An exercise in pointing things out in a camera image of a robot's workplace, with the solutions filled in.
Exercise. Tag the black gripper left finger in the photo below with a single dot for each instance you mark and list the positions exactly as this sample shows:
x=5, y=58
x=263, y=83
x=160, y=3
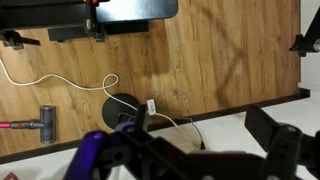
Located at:
x=93, y=150

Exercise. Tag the black boom lamp stand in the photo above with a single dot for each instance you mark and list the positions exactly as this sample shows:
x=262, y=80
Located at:
x=113, y=111

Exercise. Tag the grey vacuum with pink tube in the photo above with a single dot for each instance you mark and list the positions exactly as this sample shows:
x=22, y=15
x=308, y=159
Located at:
x=48, y=123

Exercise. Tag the red patterned towel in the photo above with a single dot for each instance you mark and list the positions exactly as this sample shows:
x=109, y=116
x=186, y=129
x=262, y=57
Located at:
x=10, y=176

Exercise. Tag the black clamp with silver knob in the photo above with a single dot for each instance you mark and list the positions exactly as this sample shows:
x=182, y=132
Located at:
x=308, y=41

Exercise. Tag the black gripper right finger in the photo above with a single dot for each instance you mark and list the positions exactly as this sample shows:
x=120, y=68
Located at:
x=286, y=146

